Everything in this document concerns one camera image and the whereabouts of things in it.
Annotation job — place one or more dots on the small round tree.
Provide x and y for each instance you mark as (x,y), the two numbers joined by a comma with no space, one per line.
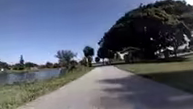
(88,51)

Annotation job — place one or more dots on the grass verge with weeds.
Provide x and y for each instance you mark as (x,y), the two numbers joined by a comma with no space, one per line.
(17,94)

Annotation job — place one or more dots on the mown grass lawn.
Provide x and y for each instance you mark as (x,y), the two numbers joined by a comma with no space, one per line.
(159,68)

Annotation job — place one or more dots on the grey concrete path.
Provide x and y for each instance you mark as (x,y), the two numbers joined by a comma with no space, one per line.
(97,90)

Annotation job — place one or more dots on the bushy green tree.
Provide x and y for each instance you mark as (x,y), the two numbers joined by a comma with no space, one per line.
(65,56)

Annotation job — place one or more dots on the pond water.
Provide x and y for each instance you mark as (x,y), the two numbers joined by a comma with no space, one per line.
(22,76)

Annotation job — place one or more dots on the distant row of trees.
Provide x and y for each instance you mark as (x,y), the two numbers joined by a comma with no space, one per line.
(12,66)

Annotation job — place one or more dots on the large dark tree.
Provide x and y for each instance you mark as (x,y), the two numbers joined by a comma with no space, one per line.
(149,29)

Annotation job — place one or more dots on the white building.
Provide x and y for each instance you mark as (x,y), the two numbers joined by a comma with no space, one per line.
(127,53)

